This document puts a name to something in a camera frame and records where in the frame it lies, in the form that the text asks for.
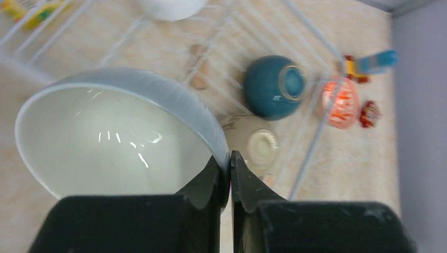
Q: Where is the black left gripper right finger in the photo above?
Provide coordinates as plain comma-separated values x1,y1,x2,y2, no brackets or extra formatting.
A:
230,151,417,252

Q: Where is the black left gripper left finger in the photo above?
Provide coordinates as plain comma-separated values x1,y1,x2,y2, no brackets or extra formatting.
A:
29,158,230,252

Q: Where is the large white bowl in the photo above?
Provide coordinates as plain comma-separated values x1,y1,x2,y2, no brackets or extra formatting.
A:
15,67,230,199

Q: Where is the white orange pattern bowl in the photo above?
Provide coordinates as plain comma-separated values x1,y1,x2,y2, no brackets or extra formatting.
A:
320,76,359,129

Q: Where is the small wooden block under rack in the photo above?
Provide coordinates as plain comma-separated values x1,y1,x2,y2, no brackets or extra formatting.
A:
189,44,209,90

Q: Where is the light wooden block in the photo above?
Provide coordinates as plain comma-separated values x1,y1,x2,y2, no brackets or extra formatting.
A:
260,174,276,188

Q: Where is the beige flower pattern bowl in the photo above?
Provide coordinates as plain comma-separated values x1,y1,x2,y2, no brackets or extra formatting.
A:
223,115,280,176

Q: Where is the dark teal bowl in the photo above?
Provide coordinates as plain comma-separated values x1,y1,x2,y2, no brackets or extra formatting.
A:
243,55,306,121

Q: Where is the colourful toy block car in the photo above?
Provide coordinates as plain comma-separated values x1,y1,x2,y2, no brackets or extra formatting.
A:
344,50,398,84

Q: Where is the small white bowl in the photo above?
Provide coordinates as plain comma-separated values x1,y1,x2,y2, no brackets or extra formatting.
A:
138,0,208,22

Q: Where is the yellow owl card box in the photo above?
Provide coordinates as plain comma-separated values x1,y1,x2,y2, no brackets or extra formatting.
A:
1,0,72,30

